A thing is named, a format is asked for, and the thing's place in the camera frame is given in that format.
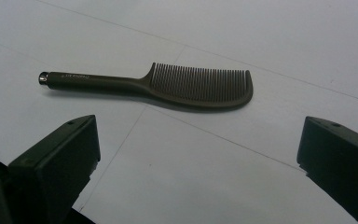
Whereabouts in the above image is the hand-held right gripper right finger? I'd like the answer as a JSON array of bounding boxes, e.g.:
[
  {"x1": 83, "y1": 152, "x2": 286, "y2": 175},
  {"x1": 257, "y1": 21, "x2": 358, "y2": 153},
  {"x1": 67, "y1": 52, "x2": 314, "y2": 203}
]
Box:
[{"x1": 296, "y1": 116, "x2": 358, "y2": 224}]

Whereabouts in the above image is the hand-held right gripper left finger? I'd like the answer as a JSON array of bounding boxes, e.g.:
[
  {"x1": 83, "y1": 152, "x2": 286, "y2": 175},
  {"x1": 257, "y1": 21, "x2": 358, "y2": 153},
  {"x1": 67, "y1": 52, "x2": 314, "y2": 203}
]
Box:
[{"x1": 7, "y1": 114, "x2": 102, "y2": 224}]

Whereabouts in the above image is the dark brown comb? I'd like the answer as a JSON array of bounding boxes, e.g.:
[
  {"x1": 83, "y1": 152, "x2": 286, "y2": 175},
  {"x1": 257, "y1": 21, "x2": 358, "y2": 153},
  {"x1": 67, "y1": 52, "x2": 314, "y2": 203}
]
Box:
[{"x1": 38, "y1": 62, "x2": 255, "y2": 110}]

